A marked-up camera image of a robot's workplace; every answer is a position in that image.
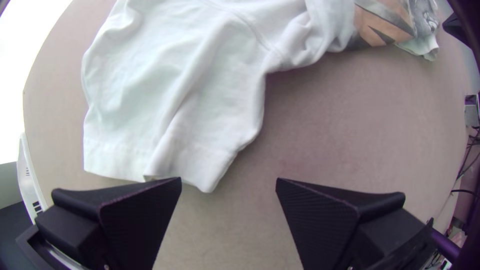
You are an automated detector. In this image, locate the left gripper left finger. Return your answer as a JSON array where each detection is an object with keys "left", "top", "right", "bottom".
[{"left": 14, "top": 176, "right": 183, "bottom": 270}]

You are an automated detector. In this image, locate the white laundry basket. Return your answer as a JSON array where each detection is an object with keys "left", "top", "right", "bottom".
[{"left": 16, "top": 133, "right": 50, "bottom": 226}]

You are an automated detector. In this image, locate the black cable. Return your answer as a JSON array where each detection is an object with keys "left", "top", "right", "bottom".
[{"left": 455, "top": 129, "right": 480, "bottom": 181}]

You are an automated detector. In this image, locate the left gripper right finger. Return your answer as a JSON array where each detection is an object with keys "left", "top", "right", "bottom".
[{"left": 275, "top": 177, "right": 438, "bottom": 270}]

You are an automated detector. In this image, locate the white t-shirt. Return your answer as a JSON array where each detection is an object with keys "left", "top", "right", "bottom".
[{"left": 80, "top": 0, "right": 442, "bottom": 194}]

